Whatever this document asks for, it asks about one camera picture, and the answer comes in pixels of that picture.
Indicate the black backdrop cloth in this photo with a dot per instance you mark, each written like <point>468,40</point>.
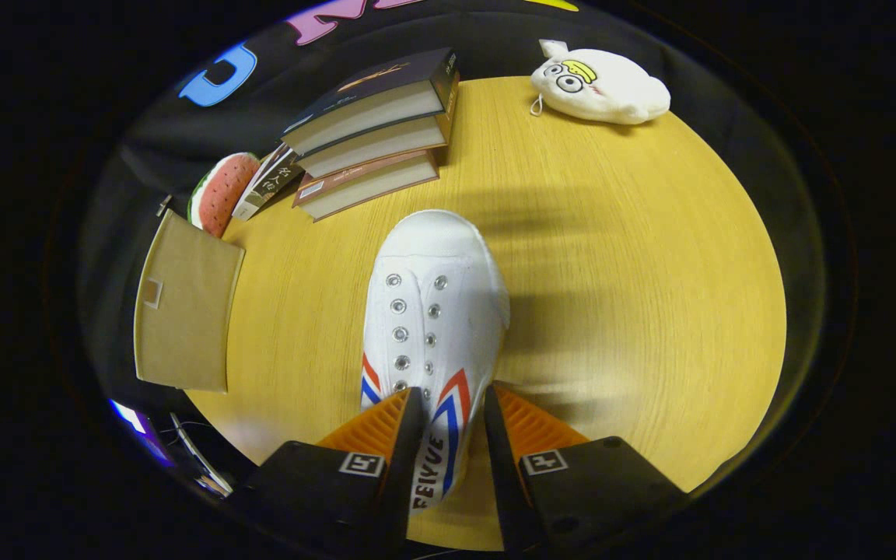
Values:
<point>495,35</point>

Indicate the white cartoon plush pouch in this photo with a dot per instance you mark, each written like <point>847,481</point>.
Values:
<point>611,93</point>

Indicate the reddish brown book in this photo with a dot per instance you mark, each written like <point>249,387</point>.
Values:
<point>370,183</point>

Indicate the black hardcover book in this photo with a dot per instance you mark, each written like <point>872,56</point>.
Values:
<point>374,97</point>

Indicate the watermelon slice toy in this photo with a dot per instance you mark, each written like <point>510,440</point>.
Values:
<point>222,194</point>

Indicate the lit monitor screen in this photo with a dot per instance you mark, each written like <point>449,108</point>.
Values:
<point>137,432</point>

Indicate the silver metal clip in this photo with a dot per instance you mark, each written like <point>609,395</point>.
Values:
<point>164,205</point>

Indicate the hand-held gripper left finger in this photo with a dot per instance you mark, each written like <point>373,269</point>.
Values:
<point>323,498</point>

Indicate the white canvas shoe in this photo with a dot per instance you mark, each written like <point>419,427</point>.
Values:
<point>436,311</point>

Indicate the beige fabric storage box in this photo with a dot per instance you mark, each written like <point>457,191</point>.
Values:
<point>187,303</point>

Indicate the white portrait cover book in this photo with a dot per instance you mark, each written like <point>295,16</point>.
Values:
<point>269,183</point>

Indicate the dark brown book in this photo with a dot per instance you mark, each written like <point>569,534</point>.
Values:
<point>378,148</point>

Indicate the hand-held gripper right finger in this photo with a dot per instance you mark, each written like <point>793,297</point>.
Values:
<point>596,490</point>

